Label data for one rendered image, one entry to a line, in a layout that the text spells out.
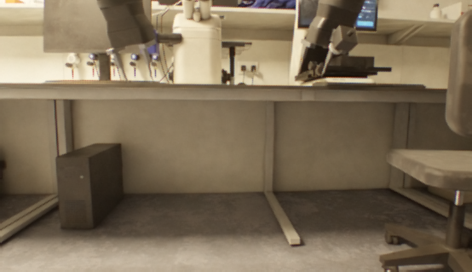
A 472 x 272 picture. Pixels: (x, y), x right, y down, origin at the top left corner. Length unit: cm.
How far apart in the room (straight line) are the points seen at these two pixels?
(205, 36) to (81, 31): 70
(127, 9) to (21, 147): 192
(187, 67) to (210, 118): 83
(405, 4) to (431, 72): 60
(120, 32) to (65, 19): 106
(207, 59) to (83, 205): 100
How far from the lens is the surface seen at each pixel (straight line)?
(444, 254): 130
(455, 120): 92
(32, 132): 223
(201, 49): 101
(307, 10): 142
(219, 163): 184
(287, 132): 187
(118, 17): 49
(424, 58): 242
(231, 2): 177
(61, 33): 153
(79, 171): 149
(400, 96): 124
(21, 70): 226
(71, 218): 159
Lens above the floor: 69
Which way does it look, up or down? 5 degrees down
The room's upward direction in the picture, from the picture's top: 1 degrees clockwise
